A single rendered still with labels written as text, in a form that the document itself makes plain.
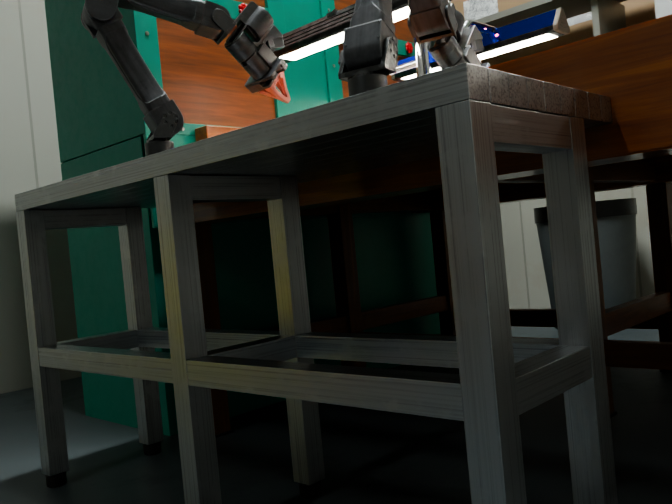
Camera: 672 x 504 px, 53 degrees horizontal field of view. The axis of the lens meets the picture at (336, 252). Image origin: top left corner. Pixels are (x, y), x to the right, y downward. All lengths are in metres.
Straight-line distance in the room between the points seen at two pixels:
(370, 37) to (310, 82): 1.30
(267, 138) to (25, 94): 2.43
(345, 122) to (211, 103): 1.28
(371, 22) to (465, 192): 0.45
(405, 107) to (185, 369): 0.60
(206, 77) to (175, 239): 1.04
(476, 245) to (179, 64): 1.47
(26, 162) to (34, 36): 0.57
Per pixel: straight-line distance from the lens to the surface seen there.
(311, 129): 0.90
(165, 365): 1.22
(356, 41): 1.12
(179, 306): 1.15
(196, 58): 2.12
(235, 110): 2.16
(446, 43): 1.45
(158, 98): 1.54
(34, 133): 3.29
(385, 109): 0.82
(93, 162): 2.22
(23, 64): 3.35
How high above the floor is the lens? 0.49
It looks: 1 degrees down
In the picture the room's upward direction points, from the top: 5 degrees counter-clockwise
